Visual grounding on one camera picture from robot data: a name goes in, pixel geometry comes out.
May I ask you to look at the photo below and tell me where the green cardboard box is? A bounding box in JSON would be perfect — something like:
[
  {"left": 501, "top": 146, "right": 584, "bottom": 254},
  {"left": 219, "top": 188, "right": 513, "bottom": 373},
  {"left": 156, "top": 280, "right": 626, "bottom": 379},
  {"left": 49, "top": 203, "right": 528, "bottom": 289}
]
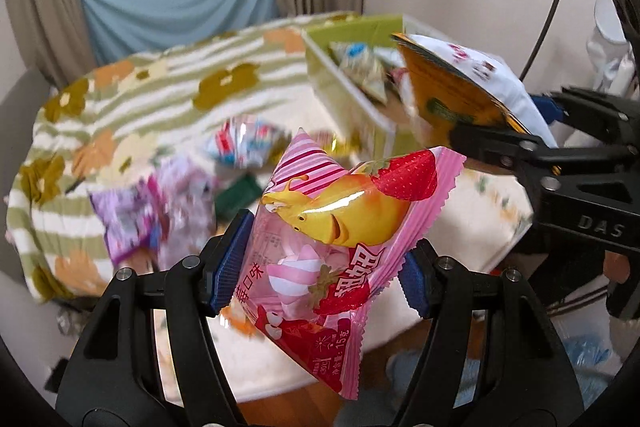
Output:
[{"left": 301, "top": 14, "right": 451, "bottom": 152}]

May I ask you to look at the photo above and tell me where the pale lavender snack packet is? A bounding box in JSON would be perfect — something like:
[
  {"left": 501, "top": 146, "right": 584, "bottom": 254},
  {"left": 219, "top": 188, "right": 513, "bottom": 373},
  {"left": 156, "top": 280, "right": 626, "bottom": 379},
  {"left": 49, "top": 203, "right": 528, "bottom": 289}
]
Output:
[{"left": 150, "top": 156, "right": 219, "bottom": 253}]

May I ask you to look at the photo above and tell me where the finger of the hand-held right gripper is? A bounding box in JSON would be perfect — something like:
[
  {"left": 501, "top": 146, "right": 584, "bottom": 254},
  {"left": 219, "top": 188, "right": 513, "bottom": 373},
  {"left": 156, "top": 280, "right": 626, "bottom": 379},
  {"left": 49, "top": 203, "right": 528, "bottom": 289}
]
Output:
[
  {"left": 447, "top": 123, "right": 551, "bottom": 178},
  {"left": 531, "top": 87, "right": 638, "bottom": 148}
]

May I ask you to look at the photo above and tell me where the silver foil wrapper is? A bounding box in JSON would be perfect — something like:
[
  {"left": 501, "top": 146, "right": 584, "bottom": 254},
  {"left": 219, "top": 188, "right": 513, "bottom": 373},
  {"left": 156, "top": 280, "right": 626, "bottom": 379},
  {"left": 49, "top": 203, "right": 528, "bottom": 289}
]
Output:
[{"left": 55, "top": 307, "right": 93, "bottom": 339}]

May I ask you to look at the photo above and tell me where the white red snack packet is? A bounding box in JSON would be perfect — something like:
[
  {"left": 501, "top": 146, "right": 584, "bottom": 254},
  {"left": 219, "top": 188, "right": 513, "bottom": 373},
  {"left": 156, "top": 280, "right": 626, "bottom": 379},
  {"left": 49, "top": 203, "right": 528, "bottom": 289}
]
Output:
[{"left": 377, "top": 47, "right": 413, "bottom": 102}]

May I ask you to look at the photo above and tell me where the pale blue print snack packet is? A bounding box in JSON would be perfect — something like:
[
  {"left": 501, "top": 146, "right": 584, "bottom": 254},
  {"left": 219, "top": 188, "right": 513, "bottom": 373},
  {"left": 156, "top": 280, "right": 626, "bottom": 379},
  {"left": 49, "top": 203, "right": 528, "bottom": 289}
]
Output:
[{"left": 329, "top": 41, "right": 392, "bottom": 108}]

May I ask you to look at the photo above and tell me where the cream embossed tablecloth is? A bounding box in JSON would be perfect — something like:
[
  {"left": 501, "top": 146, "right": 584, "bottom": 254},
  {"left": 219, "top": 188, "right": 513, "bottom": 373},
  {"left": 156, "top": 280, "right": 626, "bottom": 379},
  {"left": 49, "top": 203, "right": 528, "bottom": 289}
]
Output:
[{"left": 150, "top": 92, "right": 533, "bottom": 403}]

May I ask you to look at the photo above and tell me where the dark green snack packet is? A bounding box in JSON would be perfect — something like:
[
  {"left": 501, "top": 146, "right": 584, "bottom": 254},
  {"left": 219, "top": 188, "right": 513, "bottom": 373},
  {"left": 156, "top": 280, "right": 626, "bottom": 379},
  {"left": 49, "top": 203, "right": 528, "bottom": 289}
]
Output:
[{"left": 215, "top": 174, "right": 264, "bottom": 220}]

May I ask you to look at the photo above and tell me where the dark purple snack packet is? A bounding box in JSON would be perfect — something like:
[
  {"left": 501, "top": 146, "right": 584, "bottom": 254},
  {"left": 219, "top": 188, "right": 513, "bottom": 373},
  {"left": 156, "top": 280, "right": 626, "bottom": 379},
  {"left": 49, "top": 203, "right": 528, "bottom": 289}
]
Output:
[{"left": 90, "top": 184, "right": 168, "bottom": 265}]

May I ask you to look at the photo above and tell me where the green striped flowered blanket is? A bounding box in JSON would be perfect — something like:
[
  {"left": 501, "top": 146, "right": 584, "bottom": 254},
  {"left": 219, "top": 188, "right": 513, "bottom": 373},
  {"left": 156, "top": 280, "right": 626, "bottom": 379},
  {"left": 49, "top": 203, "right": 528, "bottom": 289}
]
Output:
[{"left": 5, "top": 12, "right": 368, "bottom": 305}]

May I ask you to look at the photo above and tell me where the yellow snack packet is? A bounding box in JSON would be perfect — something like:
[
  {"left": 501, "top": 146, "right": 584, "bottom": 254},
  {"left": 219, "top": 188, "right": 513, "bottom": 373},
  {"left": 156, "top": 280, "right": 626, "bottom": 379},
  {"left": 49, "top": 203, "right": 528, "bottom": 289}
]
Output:
[{"left": 307, "top": 130, "right": 363, "bottom": 158}]

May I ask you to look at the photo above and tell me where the blue red snack packet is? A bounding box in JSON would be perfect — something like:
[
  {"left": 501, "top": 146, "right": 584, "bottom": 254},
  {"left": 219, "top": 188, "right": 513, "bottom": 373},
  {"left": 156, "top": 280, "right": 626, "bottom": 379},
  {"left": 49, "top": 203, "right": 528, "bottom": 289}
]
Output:
[{"left": 207, "top": 117, "right": 292, "bottom": 168}]

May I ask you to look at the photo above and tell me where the pink strawberry snack packet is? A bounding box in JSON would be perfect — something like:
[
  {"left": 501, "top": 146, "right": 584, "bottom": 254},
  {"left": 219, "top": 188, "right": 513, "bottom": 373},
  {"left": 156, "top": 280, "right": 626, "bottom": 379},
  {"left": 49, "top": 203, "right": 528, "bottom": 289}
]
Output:
[{"left": 231, "top": 128, "right": 467, "bottom": 400}]

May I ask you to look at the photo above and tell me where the orange and white snack packet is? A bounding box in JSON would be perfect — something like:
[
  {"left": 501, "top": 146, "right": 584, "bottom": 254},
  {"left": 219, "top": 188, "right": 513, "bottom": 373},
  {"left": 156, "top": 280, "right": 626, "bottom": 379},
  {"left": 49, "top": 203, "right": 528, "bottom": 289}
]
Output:
[{"left": 391, "top": 33, "right": 558, "bottom": 148}]

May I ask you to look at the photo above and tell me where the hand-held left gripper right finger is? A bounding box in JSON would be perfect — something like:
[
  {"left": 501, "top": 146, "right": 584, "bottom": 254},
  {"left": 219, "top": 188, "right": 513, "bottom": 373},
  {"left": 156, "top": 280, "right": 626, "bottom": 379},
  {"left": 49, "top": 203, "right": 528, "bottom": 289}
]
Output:
[{"left": 392, "top": 239, "right": 586, "bottom": 427}]

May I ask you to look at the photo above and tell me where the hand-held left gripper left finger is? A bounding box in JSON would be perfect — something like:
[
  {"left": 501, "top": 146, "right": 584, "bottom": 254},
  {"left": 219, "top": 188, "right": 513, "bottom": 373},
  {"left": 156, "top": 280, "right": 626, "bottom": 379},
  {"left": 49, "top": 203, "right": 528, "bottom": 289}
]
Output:
[{"left": 55, "top": 209, "right": 256, "bottom": 427}]

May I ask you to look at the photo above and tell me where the blue plastic bag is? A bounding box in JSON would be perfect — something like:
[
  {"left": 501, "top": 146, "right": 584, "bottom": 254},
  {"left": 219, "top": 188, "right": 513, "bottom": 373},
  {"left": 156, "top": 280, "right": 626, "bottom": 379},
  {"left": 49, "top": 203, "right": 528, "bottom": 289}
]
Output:
[{"left": 562, "top": 334, "right": 619, "bottom": 376}]

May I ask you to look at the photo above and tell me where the white plastic container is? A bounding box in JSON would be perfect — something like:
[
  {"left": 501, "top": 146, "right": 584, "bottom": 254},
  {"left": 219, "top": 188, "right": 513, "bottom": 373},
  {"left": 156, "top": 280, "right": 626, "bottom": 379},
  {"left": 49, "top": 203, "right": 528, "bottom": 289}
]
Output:
[{"left": 592, "top": 0, "right": 635, "bottom": 102}]

